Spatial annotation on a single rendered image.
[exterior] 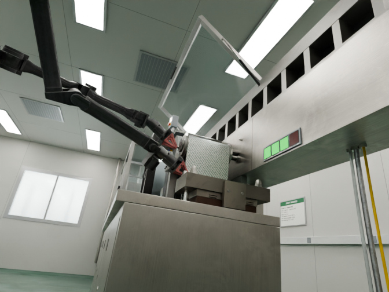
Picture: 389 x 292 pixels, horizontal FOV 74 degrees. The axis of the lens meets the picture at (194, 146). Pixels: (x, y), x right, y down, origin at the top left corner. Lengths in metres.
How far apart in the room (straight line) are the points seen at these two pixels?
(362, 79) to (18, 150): 7.01
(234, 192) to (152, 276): 0.45
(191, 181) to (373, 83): 0.69
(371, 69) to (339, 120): 0.17
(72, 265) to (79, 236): 0.60
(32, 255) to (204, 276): 6.04
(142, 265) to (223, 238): 0.30
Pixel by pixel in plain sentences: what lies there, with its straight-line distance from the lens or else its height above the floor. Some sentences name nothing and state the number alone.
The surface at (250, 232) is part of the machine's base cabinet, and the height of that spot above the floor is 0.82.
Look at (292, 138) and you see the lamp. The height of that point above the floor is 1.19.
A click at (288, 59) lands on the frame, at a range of 1.35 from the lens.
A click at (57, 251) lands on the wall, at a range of 6.78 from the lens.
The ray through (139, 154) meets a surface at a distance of 2.34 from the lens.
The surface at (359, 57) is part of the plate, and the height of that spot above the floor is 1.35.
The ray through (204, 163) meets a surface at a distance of 1.32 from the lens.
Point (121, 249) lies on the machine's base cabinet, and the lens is 0.92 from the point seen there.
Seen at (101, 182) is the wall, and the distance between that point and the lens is 6.88.
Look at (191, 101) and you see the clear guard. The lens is 2.07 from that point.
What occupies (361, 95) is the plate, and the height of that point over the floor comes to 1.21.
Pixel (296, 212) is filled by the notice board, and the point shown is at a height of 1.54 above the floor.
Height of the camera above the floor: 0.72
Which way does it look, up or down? 23 degrees up
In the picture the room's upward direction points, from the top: 7 degrees clockwise
